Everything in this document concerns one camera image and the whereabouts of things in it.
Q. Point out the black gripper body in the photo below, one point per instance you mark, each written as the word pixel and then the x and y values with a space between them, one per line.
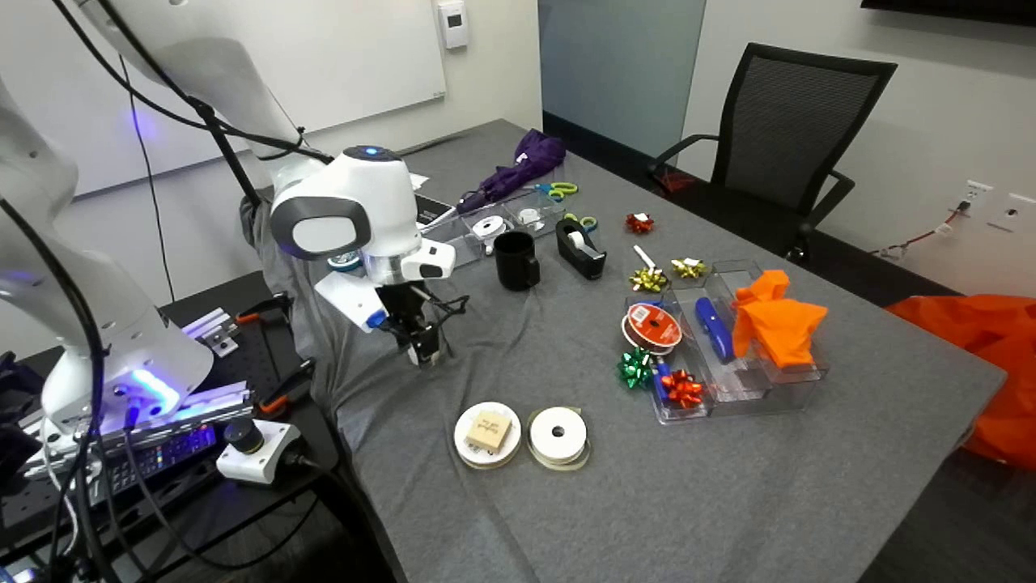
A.
pixel 408 310

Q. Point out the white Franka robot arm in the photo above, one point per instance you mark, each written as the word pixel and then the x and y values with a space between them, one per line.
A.
pixel 357 205

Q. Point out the clear square plastic container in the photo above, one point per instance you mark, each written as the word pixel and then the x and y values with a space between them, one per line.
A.
pixel 467 252

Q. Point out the clear container holding roll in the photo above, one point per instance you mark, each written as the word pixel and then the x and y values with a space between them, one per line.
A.
pixel 500 236

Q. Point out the tiny clear plastic container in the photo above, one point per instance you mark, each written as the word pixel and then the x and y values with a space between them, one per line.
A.
pixel 528 219

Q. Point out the black tape dispenser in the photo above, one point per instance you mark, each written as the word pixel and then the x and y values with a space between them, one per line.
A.
pixel 580 252

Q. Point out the large clear plastic container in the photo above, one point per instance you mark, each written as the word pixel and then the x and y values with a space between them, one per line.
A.
pixel 757 383

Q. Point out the black and white box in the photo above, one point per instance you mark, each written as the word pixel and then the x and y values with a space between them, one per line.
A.
pixel 434 214

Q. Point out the small wooden stamp block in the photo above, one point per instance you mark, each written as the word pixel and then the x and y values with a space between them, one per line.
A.
pixel 490 433

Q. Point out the printed white ribbon spool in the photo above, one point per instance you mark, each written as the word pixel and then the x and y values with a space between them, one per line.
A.
pixel 464 443

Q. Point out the white ribbon roll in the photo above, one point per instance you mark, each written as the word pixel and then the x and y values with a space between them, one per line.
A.
pixel 476 229

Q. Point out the black cup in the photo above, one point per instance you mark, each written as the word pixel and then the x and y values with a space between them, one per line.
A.
pixel 516 263

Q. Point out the plain white ribbon spool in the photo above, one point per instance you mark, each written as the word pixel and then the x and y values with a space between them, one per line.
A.
pixel 578 443

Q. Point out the purple folded umbrella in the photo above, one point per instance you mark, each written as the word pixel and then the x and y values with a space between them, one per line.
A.
pixel 521 166

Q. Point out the white emergency stop button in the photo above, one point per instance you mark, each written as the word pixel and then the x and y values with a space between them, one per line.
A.
pixel 255 455

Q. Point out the green gift bow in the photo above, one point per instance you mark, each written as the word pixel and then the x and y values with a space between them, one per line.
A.
pixel 637 370

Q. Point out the red ribbon spool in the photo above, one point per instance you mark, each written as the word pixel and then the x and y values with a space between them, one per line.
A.
pixel 652 325

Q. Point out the gold gift bow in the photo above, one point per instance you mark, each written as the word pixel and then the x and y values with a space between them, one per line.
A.
pixel 688 268
pixel 648 280

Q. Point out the white stick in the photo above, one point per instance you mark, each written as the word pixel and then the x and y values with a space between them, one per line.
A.
pixel 645 258

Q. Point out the small red gift bow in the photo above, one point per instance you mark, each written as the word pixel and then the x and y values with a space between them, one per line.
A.
pixel 638 224

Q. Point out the black stand pole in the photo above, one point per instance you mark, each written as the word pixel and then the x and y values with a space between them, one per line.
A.
pixel 229 158

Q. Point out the grey controller box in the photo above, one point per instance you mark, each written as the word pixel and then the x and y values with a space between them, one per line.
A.
pixel 183 415

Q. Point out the large red gift bow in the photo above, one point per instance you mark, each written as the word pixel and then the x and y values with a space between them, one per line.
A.
pixel 683 389

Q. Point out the black equipment cart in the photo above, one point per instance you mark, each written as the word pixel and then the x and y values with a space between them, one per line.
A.
pixel 216 519

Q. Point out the blue red gift bow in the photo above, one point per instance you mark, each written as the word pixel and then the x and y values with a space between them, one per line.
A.
pixel 692 412

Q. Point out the red object on floor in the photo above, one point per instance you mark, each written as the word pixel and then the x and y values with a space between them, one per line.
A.
pixel 671 182

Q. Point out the grey tablecloth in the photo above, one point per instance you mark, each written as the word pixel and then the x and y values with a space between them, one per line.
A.
pixel 700 486

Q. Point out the frosted glass panel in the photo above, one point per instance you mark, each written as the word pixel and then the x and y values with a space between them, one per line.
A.
pixel 621 66

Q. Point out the black office chair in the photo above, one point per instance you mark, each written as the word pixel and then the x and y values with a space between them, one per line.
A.
pixel 789 118

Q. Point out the orange bag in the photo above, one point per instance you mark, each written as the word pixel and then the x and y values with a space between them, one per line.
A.
pixel 992 367

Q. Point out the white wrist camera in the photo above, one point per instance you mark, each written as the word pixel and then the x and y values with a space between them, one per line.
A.
pixel 428 260

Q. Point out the silver metal bracket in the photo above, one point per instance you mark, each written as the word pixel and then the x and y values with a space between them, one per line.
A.
pixel 216 329

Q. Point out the white wall thermostat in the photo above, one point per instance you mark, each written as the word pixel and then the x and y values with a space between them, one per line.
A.
pixel 454 21

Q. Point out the white wall outlet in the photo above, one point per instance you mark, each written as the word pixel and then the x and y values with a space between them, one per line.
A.
pixel 978 197

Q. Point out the white wall box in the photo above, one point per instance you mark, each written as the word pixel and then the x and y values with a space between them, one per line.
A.
pixel 1014 211

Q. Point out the black wall television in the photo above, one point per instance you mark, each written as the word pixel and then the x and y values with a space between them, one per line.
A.
pixel 951 9

